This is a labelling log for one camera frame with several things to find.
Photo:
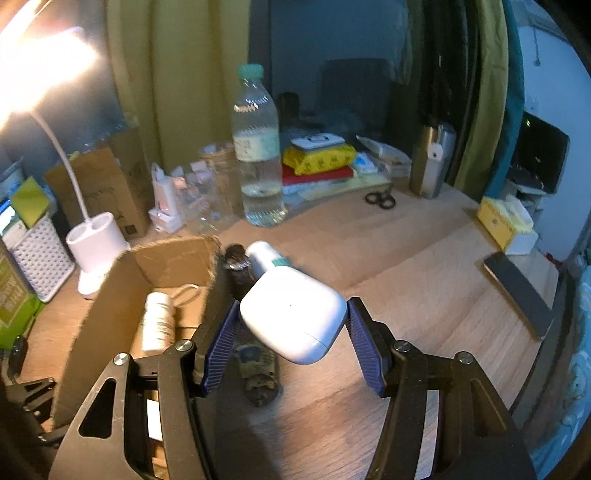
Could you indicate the black monitor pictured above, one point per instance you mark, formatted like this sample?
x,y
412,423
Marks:
x,y
542,152

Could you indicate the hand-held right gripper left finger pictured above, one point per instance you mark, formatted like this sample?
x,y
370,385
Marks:
x,y
220,353

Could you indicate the blue printed blanket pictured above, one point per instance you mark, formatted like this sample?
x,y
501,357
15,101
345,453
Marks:
x,y
572,369

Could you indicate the white power bank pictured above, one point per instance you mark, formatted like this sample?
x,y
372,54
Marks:
x,y
318,141

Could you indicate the black smartphone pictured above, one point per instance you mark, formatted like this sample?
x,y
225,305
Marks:
x,y
519,295

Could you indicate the white earbuds case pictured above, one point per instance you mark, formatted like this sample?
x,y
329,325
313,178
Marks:
x,y
293,318

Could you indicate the steel tumbler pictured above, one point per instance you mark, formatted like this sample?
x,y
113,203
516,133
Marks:
x,y
431,161

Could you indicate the brown paper bag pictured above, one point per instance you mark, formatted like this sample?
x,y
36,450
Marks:
x,y
106,189

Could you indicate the yellow curtain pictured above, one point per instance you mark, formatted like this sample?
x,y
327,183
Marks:
x,y
491,92
175,92

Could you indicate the clear plastic water bottle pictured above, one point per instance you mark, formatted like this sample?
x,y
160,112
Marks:
x,y
258,152

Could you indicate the black scissors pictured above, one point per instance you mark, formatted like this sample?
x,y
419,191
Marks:
x,y
380,199

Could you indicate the yellow tissue box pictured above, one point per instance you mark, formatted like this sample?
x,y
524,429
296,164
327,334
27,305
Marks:
x,y
503,221

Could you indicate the blue white small pack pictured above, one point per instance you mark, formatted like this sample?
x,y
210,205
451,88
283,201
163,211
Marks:
x,y
364,161

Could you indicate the green notepad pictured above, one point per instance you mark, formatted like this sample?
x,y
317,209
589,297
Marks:
x,y
30,201

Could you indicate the green printed package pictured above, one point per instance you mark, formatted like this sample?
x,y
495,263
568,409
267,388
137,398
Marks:
x,y
14,304

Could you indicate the white plastic package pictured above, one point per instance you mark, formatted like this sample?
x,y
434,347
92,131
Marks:
x,y
383,148

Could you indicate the white perforated basket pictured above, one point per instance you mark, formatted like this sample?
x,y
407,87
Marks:
x,y
39,258

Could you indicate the white side cabinet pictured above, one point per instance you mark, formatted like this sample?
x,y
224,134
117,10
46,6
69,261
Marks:
x,y
524,189

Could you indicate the clear glass jar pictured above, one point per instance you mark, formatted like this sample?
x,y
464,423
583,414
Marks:
x,y
216,189

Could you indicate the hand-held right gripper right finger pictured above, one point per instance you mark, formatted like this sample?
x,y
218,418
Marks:
x,y
364,347

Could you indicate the small white pill bottle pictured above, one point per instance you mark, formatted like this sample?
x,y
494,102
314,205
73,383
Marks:
x,y
158,323

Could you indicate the brown cardboard box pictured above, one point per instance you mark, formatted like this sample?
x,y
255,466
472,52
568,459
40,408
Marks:
x,y
115,295

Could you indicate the white desk lamp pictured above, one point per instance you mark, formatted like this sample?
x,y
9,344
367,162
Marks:
x,y
96,251

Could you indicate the white pill bottle green label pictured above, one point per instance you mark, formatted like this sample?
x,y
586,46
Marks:
x,y
267,257

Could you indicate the yellow wet wipes pack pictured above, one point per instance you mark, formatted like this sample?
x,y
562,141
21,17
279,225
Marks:
x,y
318,159

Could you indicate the white power strip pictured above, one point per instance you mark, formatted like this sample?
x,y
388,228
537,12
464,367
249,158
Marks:
x,y
164,201

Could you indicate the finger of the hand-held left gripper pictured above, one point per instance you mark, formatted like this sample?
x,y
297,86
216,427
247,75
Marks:
x,y
37,392

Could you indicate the teal curtain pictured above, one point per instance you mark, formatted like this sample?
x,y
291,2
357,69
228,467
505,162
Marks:
x,y
513,92

